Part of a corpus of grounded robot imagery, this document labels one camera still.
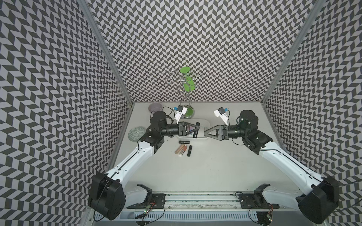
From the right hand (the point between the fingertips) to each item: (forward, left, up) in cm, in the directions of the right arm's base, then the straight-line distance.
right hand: (206, 137), depth 63 cm
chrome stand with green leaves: (+42, +9, -2) cm, 43 cm away
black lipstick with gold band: (+3, +5, -1) cm, 5 cm away
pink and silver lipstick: (+7, +12, -29) cm, 32 cm away
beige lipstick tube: (+8, +14, -29) cm, 34 cm away
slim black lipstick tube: (+13, +11, -29) cm, 34 cm away
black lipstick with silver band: (+7, +8, -30) cm, 32 cm away
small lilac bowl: (+44, +34, -27) cm, 61 cm away
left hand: (+4, +4, -1) cm, 6 cm away
